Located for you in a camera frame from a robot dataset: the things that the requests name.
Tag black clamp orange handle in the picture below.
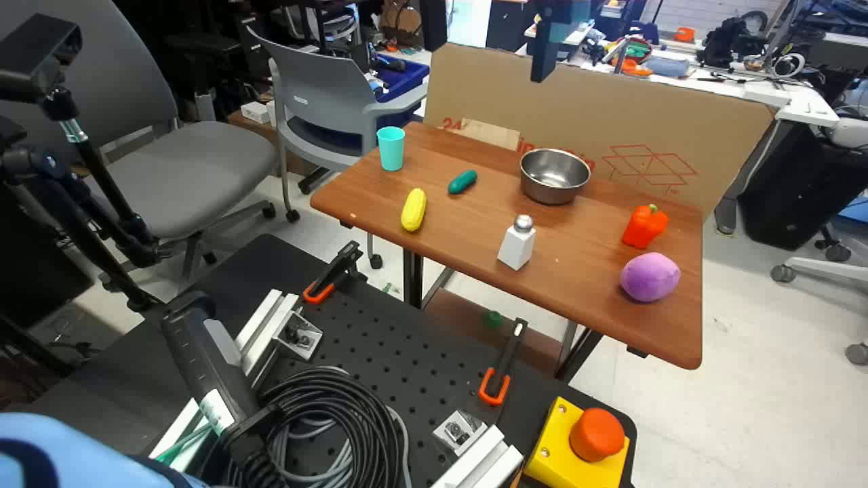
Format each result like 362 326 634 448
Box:
474 318 530 409
300 239 365 306

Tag light blue cloth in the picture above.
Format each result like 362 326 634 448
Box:
0 409 197 488

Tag black perforated base board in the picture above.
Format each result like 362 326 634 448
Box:
25 232 639 488

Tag black camera on tripod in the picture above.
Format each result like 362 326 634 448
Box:
0 11 187 315

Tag black cable coil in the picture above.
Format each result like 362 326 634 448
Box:
223 364 415 488

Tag teal plastic cup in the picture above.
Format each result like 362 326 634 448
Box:
375 125 408 174

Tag yellow toy squash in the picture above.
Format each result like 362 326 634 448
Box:
399 185 427 235

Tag silver metal bowl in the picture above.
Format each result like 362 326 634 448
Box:
516 146 594 209

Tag green toy cucumber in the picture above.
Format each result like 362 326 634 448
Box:
444 169 480 197

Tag black bag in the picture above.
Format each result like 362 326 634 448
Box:
737 120 859 253

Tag white cluttered desk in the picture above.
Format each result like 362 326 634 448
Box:
558 16 868 132

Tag yellow emergency stop box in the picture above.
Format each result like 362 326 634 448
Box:
522 392 634 488

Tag light grey plastic chair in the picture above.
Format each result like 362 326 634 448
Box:
242 25 427 226

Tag red toy bell pepper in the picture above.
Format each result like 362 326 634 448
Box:
619 200 672 253

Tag brown cardboard panel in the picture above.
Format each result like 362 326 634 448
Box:
422 41 781 219

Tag dark grey office chair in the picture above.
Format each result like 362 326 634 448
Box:
0 0 303 285

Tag white aluminium rail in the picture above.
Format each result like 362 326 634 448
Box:
430 421 529 488
147 287 303 464

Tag blue wheeled chair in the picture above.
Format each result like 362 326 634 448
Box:
769 190 868 368

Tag dark robot gripper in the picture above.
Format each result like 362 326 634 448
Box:
529 0 574 85

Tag black power box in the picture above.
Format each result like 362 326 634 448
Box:
159 304 263 440

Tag purple plush ball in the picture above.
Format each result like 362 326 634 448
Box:
616 249 682 306

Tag blue storage bin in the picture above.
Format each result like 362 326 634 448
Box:
362 52 434 102

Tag white salt shaker silver cap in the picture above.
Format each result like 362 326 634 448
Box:
497 212 540 273

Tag small metal bracket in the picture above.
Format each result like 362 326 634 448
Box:
430 409 491 459
273 308 326 364

